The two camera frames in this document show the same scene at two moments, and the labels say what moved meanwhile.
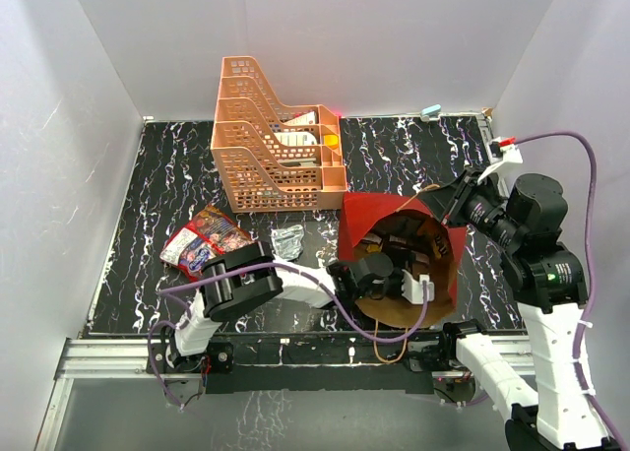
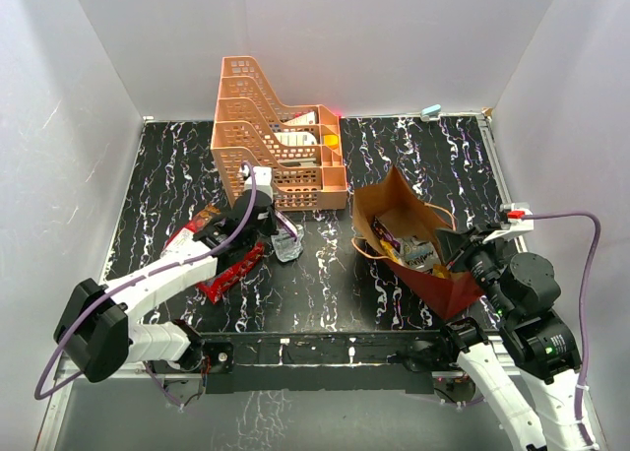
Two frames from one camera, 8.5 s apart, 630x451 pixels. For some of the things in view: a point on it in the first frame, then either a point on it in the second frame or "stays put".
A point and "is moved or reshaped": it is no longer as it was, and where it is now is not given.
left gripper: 396,290 -> 271,228
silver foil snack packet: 287,242 stays put
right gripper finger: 441,200 -> 452,242
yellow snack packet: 438,254 -> 388,247
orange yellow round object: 331,140 stays put
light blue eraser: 430,110 stays put
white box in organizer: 304,119 stays put
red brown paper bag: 408,230 is moved or reshaped
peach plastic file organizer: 272,157 stays put
